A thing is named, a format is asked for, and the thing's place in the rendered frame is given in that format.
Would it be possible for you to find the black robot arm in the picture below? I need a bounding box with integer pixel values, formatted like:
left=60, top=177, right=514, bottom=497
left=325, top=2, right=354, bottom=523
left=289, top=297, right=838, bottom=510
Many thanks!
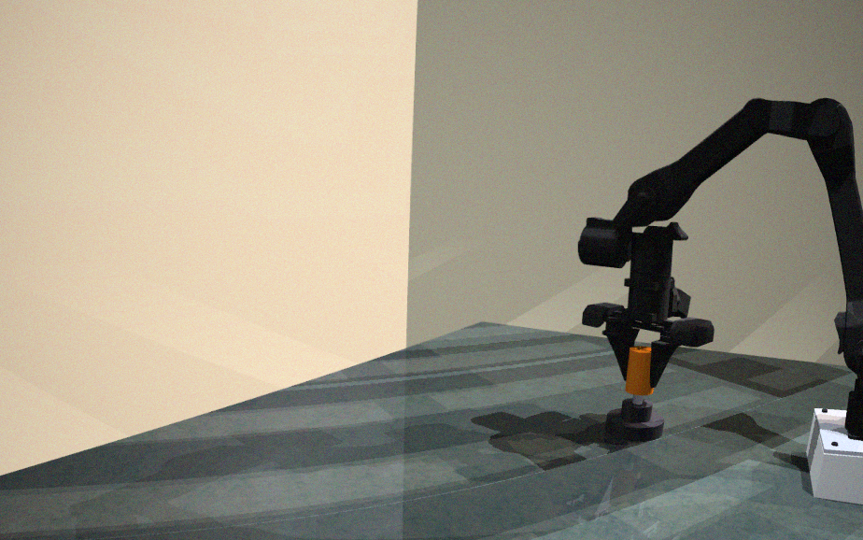
left=578, top=98, right=863, bottom=441

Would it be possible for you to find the orange cylinder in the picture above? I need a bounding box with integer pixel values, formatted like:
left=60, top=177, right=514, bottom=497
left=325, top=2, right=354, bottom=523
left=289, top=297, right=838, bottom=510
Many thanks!
left=625, top=346, right=654, bottom=396

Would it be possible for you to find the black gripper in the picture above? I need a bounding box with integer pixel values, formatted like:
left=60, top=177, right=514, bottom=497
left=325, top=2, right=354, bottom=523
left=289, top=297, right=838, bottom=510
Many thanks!
left=582, top=271, right=714, bottom=388

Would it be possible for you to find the black round pedestal with silver shaft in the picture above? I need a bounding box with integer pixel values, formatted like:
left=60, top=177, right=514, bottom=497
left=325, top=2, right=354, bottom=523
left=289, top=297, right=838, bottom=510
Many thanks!
left=605, top=394, right=664, bottom=442

